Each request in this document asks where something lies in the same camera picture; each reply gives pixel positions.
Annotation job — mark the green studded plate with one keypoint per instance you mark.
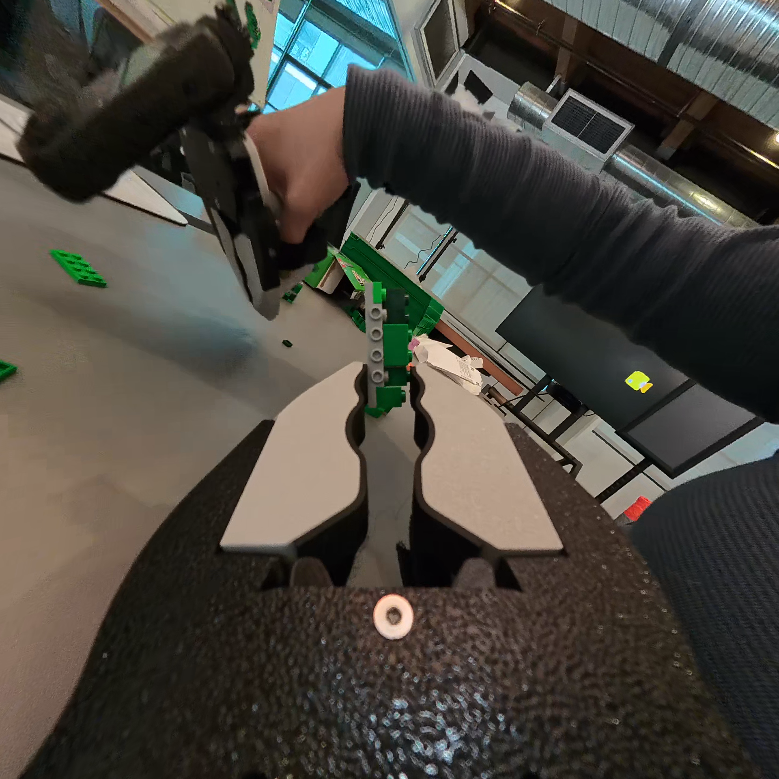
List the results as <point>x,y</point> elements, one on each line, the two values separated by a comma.
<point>78,268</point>

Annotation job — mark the large paned window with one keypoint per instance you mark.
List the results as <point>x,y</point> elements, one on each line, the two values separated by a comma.
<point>316,55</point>

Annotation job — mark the silver air duct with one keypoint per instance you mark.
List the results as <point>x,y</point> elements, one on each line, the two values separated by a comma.
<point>669,176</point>

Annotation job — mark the dark monitor screen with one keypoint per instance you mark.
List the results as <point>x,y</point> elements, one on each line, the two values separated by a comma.
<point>687,432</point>

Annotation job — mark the green plastic bin stack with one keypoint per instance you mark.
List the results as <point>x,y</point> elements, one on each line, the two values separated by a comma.
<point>377,261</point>

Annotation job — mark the green and grey brick assembly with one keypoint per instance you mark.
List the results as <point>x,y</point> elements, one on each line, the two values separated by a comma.
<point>395,341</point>

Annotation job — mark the red object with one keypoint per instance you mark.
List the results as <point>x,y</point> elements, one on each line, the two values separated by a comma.
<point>638,509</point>

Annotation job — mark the large dark wall screen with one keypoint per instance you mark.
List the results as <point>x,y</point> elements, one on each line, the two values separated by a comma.
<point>578,359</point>

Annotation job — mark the person's right forearm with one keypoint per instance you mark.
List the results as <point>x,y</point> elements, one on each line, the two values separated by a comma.
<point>548,201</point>

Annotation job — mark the black tripod stand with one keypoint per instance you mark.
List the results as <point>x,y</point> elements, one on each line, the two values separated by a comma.
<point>426,255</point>

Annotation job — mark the person's right hand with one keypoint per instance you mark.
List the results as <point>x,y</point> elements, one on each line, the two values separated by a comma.
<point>298,158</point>

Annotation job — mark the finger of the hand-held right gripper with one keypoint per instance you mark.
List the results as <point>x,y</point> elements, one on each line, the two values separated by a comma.
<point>226,246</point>
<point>246,268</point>

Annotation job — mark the white air vent unit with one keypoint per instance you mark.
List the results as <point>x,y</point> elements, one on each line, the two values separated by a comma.
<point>587,128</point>

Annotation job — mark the grey desk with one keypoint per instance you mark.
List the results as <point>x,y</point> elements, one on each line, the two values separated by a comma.
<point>122,426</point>

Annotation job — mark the white paper bag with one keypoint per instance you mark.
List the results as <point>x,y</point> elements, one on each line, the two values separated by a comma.
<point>453,365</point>

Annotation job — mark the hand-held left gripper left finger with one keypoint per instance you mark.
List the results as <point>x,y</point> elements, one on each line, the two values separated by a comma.
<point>292,474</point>

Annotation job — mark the green brick set box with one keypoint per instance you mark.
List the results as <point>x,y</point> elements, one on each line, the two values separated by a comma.
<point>316,274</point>

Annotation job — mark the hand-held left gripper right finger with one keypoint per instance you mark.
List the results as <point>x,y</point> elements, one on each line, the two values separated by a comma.
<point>481,481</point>

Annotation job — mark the green flat plate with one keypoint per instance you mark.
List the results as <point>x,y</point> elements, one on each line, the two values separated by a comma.
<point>6,371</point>

